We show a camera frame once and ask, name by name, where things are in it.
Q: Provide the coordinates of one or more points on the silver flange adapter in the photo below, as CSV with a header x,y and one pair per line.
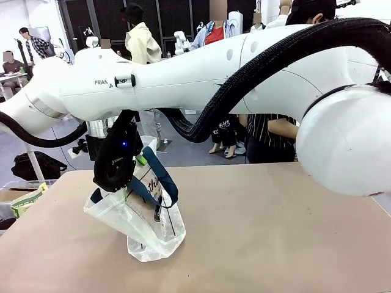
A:
x,y
99,127

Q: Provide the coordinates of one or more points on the person red shirt blue jacket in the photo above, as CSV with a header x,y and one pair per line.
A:
x,y
215,35

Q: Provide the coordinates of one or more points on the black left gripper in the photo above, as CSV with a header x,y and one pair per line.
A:
x,y
93,146

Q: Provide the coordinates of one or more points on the white stand pole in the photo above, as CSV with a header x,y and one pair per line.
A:
x,y
34,161

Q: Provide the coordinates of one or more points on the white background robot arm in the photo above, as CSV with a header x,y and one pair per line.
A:
x,y
91,42

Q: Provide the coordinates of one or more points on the child mannequin black shirt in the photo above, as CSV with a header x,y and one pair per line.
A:
x,y
226,131

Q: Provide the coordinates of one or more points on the grey mannequin base plate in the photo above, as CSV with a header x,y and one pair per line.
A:
x,y
165,146

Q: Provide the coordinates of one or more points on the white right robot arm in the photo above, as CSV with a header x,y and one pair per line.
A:
x,y
183,76

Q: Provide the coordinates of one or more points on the mannequin black hat cream jacket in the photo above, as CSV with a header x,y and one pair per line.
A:
x,y
140,42

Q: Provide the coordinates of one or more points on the man in plaid shirt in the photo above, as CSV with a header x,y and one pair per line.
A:
x,y
33,45

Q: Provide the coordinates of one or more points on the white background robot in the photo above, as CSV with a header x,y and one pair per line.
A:
x,y
181,41

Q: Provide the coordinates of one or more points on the green white paper sack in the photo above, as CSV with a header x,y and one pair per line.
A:
x,y
26,201

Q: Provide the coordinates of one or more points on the white work table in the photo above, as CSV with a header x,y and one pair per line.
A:
x,y
9,80

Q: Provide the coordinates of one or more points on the person in white top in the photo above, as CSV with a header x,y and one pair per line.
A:
x,y
258,26

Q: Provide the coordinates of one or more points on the seated person dark shirt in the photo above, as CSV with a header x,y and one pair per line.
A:
x,y
12,68

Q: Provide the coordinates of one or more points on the black tripod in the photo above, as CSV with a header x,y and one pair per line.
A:
x,y
24,58

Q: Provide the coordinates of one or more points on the brown cardboard box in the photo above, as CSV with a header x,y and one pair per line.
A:
x,y
9,195

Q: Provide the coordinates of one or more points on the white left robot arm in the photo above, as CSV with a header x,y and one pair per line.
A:
x,y
18,107

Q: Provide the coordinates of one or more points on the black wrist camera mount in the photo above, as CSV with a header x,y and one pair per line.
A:
x,y
81,146

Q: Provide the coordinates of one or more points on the person in striped shirt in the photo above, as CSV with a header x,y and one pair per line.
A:
x,y
259,131

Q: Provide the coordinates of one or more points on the black duffel bag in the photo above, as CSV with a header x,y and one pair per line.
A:
x,y
36,166

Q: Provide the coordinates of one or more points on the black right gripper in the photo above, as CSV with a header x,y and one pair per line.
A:
x,y
122,146

